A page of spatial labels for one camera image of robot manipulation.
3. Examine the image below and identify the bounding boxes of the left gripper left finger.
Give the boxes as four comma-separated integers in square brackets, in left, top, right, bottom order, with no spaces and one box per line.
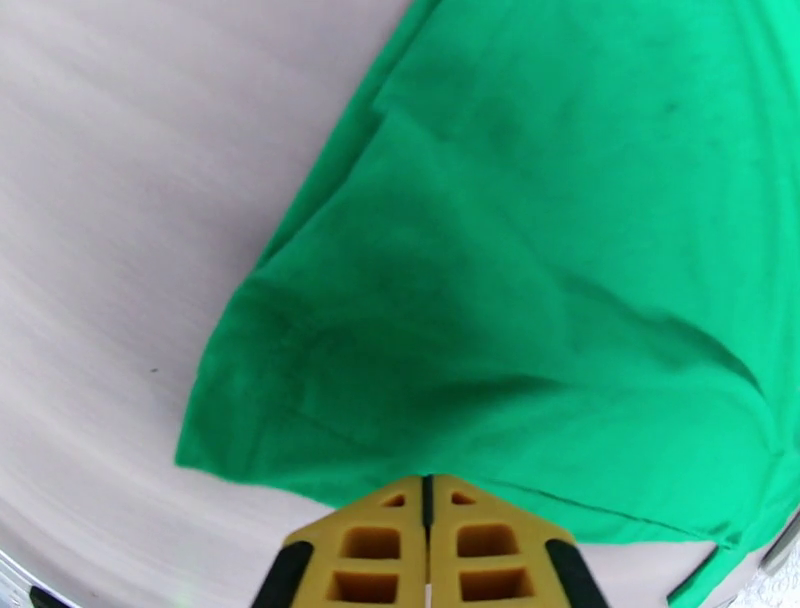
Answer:
[252,476,429,608]

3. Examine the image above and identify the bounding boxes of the green shirt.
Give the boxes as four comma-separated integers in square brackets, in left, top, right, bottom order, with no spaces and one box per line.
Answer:
[173,0,800,608]

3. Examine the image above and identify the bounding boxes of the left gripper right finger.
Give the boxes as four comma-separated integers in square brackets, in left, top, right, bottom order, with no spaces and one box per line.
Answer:
[429,473,609,608]

